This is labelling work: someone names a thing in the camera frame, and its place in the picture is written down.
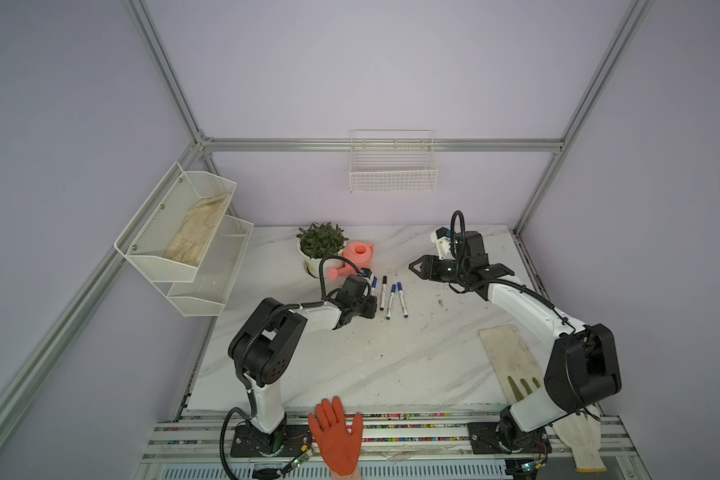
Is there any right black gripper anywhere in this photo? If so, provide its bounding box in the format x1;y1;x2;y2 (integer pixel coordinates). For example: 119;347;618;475
407;255;467;283

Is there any white marker black tip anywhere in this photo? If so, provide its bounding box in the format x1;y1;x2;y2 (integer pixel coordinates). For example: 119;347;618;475
379;275;388;311

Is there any white marker blue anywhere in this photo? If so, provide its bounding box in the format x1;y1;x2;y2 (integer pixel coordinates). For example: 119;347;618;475
396;281;409;319
385;284;397;321

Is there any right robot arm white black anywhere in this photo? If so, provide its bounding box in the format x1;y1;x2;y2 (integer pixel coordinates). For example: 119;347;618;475
409;227;622;452

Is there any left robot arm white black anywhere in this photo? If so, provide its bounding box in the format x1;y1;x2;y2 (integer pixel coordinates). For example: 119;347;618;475
227;274;377;435

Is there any pink watering can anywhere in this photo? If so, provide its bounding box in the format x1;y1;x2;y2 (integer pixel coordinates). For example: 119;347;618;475
327;242;375;281

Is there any potted green plant white pot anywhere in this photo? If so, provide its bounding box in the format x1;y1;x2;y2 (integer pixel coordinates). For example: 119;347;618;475
297;222;348;278

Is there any beige green work glove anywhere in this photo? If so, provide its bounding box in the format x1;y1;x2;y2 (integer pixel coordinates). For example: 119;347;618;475
478;325;543;405

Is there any orange rubber glove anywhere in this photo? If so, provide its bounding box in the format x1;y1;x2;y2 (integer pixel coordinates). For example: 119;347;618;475
308;396;364;479

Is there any white lower mesh shelf bin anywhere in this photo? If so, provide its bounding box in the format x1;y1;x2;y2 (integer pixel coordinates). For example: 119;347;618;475
166;215;254;317

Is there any white mesh shelf bin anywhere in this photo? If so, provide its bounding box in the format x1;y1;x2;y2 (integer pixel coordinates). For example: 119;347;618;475
114;163;237;283
166;215;254;317

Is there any white upper mesh shelf bin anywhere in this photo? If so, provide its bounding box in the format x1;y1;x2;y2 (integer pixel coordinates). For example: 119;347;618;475
114;163;237;283

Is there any white knit glove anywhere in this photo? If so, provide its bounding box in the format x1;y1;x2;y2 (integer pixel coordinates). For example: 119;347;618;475
552;413;607;474

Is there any right black cable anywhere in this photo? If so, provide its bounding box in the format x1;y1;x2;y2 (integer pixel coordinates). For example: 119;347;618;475
448;209;468;271

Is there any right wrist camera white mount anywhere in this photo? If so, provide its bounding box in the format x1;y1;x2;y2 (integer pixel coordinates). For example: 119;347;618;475
430;227;456;260

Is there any white wire wall basket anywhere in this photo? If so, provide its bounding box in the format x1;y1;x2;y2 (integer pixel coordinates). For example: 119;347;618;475
349;129;439;194

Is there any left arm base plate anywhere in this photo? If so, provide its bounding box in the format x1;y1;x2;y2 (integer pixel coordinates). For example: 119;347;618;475
229;422;313;458

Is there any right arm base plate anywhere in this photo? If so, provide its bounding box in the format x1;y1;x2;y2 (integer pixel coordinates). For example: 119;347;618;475
467;422;551;455

